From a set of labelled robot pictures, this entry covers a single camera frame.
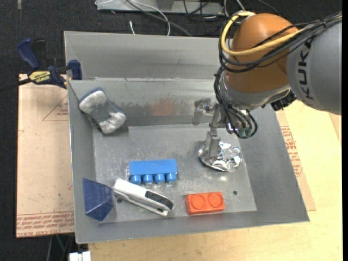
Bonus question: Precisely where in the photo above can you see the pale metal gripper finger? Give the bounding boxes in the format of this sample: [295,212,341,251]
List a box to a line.
[192,98,213,127]
[204,130,220,158]

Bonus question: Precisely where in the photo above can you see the blue four-stud toy brick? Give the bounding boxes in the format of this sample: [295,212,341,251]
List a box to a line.
[128,158,179,186]

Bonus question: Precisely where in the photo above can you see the grey metal bin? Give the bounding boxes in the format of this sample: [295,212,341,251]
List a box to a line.
[64,30,310,245]

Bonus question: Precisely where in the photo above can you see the brown cardboard board, red print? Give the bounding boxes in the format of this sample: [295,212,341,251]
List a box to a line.
[15,73,318,239]

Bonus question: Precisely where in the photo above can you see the white stapler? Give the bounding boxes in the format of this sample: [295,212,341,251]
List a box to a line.
[112,178,175,217]

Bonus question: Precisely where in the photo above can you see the orange two-stud toy brick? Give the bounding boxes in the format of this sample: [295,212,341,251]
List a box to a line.
[184,191,227,215]

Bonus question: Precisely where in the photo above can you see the crumpled silver foil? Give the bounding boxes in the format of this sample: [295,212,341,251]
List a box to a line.
[197,141,243,172]

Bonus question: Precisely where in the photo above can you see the clear blue prism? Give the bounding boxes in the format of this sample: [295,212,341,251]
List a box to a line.
[82,178,115,222]

